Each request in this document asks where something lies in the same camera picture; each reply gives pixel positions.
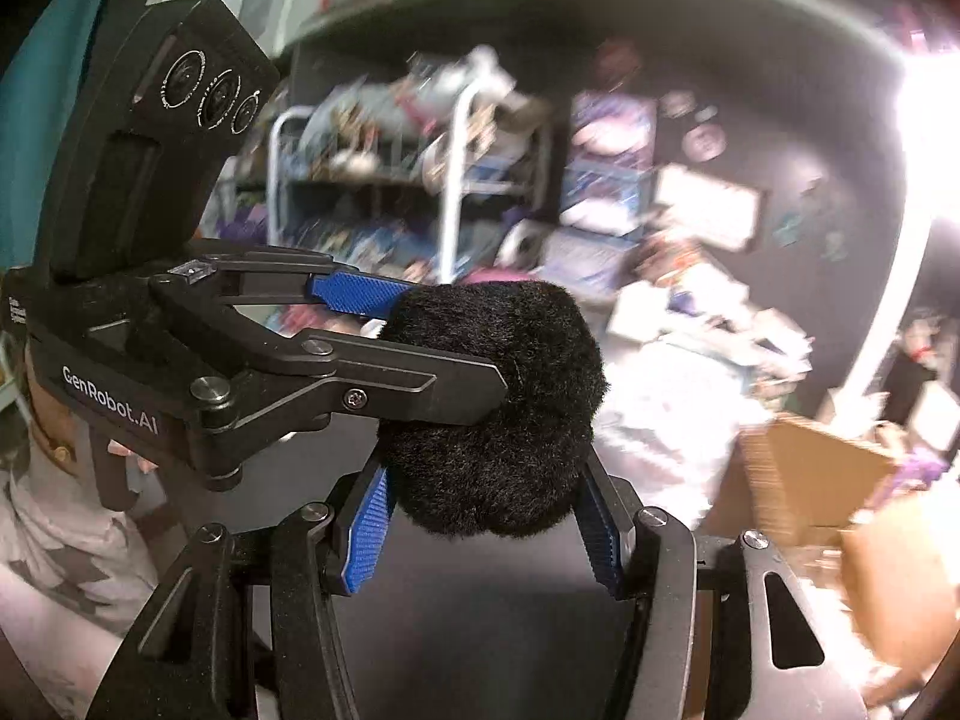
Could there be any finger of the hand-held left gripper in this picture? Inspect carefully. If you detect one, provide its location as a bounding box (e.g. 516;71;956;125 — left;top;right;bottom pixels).
150;251;421;325
191;334;512;432

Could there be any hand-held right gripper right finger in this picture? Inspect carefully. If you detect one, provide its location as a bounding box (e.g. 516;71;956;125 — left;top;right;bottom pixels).
574;452;863;720

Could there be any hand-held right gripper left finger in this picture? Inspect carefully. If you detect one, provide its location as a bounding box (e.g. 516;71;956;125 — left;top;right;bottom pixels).
109;456;392;720

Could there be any black fluffy plush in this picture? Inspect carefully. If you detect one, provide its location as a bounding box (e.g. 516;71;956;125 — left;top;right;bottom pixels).
375;280;610;539

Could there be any large clear plastic bag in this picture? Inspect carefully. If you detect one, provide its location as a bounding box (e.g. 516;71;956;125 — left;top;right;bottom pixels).
600;337;760;527

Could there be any white labelled box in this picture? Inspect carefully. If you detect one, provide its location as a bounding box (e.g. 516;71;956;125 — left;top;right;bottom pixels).
540;231;640;295

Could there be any cardboard box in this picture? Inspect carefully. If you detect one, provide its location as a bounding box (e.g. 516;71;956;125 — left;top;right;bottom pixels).
705;411;960;691

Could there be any blue cartoon storage box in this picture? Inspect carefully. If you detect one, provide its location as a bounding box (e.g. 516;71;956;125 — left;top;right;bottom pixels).
561;165;650;235

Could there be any star patterned grey clothing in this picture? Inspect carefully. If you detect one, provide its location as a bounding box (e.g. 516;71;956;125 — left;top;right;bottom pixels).
0;457;162;642

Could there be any round character sticker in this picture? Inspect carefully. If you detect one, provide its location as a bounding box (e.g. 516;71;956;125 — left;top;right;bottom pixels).
682;124;725;163

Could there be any white wire rack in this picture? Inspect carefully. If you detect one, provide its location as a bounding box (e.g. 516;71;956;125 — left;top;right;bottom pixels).
266;81;557;287

